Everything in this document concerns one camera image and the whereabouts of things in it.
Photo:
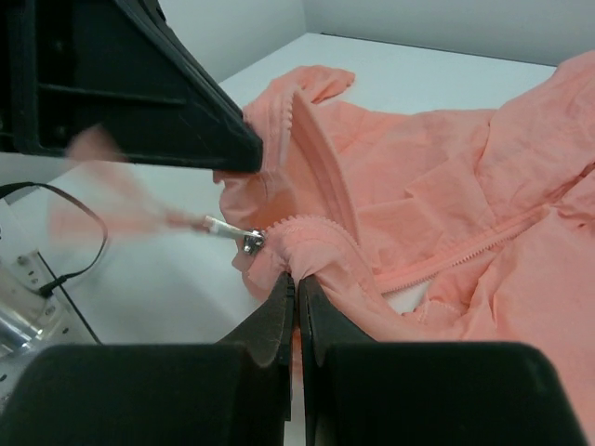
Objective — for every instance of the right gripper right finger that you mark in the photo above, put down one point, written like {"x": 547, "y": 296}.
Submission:
{"x": 359, "y": 391}

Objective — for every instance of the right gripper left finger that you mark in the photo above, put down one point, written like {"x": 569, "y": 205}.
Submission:
{"x": 233, "y": 392}

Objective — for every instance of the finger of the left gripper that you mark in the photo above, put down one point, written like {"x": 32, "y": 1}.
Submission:
{"x": 69, "y": 65}

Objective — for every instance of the silver zipper slider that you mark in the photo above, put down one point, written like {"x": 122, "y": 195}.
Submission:
{"x": 251, "y": 241}

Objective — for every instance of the salmon pink hooded jacket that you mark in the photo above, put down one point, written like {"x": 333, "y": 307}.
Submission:
{"x": 437, "y": 226}

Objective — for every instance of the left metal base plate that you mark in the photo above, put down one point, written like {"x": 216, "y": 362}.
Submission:
{"x": 29, "y": 322}

